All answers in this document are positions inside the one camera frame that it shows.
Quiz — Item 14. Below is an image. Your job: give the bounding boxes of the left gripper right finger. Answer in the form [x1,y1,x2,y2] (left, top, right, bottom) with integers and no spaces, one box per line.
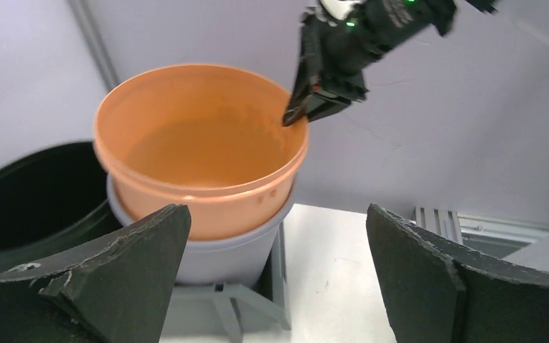
[366,204,549,342]

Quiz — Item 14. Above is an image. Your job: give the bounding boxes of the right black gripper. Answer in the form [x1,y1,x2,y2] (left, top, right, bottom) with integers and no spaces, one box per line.
[282,1,398,127]

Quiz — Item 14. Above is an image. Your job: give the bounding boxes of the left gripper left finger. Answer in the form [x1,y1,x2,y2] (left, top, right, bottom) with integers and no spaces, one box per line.
[0,205,191,342]

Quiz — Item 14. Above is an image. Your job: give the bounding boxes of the orange plastic bucket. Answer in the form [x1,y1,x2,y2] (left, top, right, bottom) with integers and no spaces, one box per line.
[94,64,309,241]

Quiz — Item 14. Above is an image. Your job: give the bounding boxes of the grey storage crate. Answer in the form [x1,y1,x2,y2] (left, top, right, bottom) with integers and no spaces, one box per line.
[162,224,292,342]

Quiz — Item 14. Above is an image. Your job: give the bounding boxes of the black cylindrical bin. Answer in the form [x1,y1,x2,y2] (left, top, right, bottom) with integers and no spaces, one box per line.
[0,141,121,272]

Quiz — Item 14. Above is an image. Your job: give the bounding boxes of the grey plastic bucket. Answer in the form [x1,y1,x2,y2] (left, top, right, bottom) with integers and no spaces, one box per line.
[106,175,297,289]

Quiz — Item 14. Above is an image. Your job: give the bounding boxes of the aluminium frame rail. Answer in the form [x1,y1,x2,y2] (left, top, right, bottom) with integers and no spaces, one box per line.
[412,207,549,249]

